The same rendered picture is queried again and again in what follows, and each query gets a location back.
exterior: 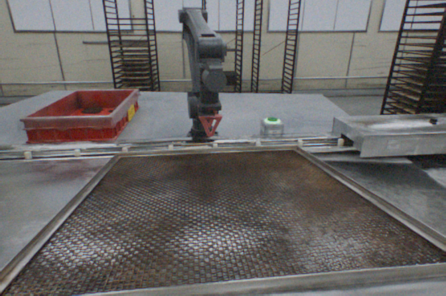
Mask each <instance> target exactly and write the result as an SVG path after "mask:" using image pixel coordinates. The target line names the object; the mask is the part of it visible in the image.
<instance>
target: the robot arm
mask: <svg viewBox="0 0 446 296"><path fill-rule="evenodd" d="M177 11H178V21H179V23H182V24H183V39H184V40H185V42H186V46H187V50H188V61H189V66H190V77H191V83H192V90H191V92H187V104H188V117H189V119H190V118H192V122H193V126H192V128H191V129H190V131H188V133H187V135H186V137H213V136H218V131H216V128H217V127H218V124H220V122H221V120H222V117H223V115H222V114H218V111H222V104H221V102H220V99H218V92H220V91H222V90H223V89H224V88H225V87H226V83H227V79H226V75H225V74H224V73H223V65H222V62H224V59H225V56H227V45H226V41H223V40H222V37H221V36H220V34H216V33H215V32H214V31H211V30H210V27H209V26H208V24H207V23H208V12H207V10H202V7H183V9H178V10H177ZM214 120H215V121H216V122H215V124H214V127H213V125H212V123H213V121H214Z"/></svg>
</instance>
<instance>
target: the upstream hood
mask: <svg viewBox="0 0 446 296"><path fill-rule="evenodd" d="M333 122H334V123H333V127H332V132H333V133H335V134H336V135H337V136H339V137H341V133H342V134H343V135H345V136H347V137H348V138H350V139H351V140H353V141H354V143H353V147H354V148H355V149H358V150H359V151H360V152H361V154H360V157H387V156H402V155H417V154H420V155H432V153H435V154H446V113H425V114H402V115H359V116H336V117H334V120H333Z"/></svg>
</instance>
